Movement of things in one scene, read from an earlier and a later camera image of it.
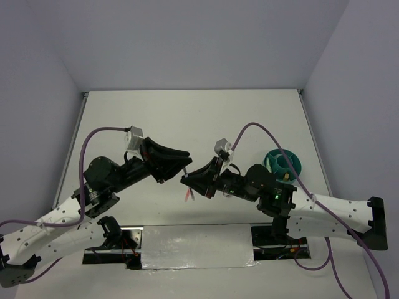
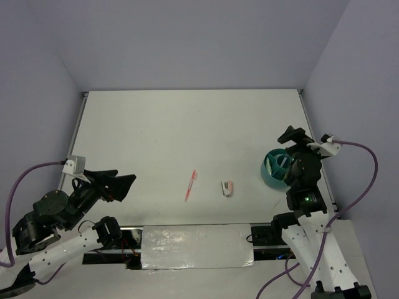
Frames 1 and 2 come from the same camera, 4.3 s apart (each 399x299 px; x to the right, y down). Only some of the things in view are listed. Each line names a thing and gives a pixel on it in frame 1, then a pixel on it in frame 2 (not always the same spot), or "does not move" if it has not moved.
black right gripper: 199,179 to 297,134
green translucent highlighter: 268,165 does not move
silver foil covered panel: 168,247 does not move
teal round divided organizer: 279,166 does not move
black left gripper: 163,170 to 118,187
